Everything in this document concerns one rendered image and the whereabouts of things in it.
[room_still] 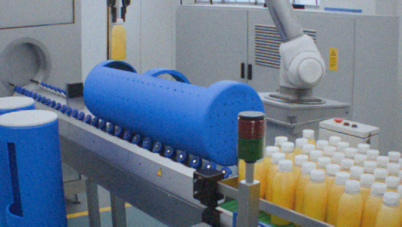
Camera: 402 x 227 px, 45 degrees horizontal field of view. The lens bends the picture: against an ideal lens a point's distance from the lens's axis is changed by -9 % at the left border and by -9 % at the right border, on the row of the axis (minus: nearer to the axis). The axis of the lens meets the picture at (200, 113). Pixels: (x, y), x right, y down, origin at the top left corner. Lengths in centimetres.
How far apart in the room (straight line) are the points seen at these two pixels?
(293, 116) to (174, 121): 57
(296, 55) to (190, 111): 56
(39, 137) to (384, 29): 234
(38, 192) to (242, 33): 239
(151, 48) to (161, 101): 551
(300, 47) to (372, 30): 139
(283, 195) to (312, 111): 85
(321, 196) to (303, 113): 88
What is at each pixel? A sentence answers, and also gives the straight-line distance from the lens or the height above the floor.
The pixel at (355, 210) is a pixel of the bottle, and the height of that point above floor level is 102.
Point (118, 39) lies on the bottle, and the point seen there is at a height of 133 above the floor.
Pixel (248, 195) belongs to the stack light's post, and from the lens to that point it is 122.
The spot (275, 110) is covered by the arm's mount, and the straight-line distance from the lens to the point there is 223.
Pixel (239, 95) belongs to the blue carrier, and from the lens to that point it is 178.
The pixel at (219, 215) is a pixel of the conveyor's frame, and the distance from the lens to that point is 157.
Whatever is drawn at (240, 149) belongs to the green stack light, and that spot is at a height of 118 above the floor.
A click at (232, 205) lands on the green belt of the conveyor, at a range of 162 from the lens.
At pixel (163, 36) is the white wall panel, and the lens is 745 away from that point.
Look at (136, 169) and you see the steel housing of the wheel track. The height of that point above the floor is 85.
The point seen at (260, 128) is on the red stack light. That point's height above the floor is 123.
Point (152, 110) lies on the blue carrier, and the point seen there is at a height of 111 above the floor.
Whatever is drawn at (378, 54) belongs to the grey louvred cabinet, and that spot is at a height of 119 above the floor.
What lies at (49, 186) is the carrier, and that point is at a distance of 224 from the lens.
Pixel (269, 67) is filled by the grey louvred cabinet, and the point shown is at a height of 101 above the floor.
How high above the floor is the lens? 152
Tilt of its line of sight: 13 degrees down
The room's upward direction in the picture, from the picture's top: straight up
